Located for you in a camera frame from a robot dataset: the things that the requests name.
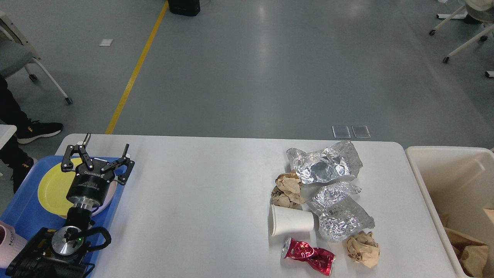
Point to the black box on floor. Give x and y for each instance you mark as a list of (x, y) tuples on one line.
[(188, 8)]

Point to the lower crumpled aluminium foil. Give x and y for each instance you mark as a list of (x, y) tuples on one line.
[(340, 216)]

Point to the right floor socket plate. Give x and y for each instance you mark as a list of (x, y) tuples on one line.
[(361, 131)]

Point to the pink mug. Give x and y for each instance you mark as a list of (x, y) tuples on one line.
[(10, 244)]

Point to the left floor socket plate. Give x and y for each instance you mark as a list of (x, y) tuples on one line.
[(341, 132)]

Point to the crushed red can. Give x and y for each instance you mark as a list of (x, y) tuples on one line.
[(319, 259)]

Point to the upper crumpled aluminium foil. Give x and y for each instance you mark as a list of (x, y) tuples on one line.
[(338, 162)]

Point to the yellow plastic plate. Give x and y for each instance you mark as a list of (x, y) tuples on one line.
[(53, 189)]

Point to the white chair base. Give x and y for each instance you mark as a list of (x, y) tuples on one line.
[(473, 18)]

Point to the grey office chair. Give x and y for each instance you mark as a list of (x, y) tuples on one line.
[(16, 53)]

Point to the crumpled brown paper ball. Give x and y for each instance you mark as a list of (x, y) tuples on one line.
[(287, 191)]

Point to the crumpled aluminium foil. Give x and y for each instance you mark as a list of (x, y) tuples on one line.
[(338, 162), (340, 216)]

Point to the floor socket plate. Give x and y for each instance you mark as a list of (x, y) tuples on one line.
[(341, 132), (361, 131)]

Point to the white side table corner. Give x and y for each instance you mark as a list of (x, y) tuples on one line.
[(6, 132)]

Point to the beige plastic bin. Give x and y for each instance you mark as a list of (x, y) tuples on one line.
[(458, 181)]

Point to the brown paper bag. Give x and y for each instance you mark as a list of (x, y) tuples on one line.
[(471, 253), (490, 214)]

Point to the person in dark clothes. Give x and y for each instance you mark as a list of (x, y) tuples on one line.
[(27, 131)]

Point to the pink plate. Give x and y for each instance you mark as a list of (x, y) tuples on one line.
[(109, 196)]

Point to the white paper cup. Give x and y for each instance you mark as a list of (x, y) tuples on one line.
[(282, 220)]

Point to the small crumpled brown paper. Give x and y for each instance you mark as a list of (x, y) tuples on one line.
[(363, 248)]

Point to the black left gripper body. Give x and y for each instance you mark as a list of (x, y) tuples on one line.
[(90, 186)]

